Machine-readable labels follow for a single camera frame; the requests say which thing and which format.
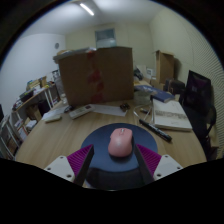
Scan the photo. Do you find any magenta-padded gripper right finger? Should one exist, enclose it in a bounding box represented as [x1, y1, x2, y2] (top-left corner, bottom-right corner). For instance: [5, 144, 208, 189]
[131, 136, 184, 185]

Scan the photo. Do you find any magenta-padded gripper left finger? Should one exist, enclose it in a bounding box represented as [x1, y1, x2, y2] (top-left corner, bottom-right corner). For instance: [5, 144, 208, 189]
[43, 143, 95, 187]

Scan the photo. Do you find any pink computer mouse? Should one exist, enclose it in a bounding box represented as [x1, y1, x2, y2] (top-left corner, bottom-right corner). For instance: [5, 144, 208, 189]
[107, 127, 134, 158]

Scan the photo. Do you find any round dark blue mouse pad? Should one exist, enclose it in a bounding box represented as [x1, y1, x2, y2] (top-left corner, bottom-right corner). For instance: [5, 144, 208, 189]
[80, 122, 159, 189]

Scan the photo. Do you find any black marker pen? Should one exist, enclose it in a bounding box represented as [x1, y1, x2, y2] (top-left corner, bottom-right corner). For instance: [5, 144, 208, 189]
[138, 118, 173, 142]

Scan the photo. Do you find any open white book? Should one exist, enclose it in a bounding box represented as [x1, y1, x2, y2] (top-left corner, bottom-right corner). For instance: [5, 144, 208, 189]
[152, 98, 193, 132]

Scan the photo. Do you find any white calculator with green display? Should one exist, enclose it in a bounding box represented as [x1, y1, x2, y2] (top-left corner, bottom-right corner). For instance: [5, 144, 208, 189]
[68, 104, 96, 120]

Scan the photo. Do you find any low shelf unit with books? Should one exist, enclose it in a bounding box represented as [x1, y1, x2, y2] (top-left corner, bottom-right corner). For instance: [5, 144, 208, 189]
[0, 114, 22, 160]

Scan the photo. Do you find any dark blue closed book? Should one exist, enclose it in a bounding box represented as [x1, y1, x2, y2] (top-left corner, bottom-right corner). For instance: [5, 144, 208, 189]
[149, 90, 176, 103]

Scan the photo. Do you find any small black clip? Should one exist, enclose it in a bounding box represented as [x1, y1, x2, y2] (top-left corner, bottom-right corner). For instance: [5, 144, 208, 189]
[119, 102, 131, 112]

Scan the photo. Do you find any plain white paper sheet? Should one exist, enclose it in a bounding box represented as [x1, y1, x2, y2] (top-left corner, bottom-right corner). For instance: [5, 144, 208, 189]
[89, 103, 128, 118]

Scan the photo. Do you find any black office chair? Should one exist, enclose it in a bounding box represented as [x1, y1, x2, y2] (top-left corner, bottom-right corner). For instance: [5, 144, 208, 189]
[181, 69, 218, 161]

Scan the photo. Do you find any large brown cardboard box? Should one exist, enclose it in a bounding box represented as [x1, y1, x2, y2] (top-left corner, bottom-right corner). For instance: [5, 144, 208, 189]
[53, 46, 135, 108]

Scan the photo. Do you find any tall open cardboard box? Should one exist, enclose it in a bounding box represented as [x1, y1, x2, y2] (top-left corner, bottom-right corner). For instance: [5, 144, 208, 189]
[154, 49, 175, 84]

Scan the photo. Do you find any long ceiling light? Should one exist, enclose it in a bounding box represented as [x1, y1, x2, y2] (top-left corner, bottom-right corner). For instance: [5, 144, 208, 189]
[79, 2, 95, 17]

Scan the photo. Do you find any long wooden wall desk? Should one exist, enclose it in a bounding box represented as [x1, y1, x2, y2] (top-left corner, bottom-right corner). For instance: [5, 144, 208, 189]
[12, 83, 62, 121]

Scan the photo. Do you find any grey wall window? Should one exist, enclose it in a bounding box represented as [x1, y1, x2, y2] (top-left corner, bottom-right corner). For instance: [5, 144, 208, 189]
[94, 28, 117, 49]

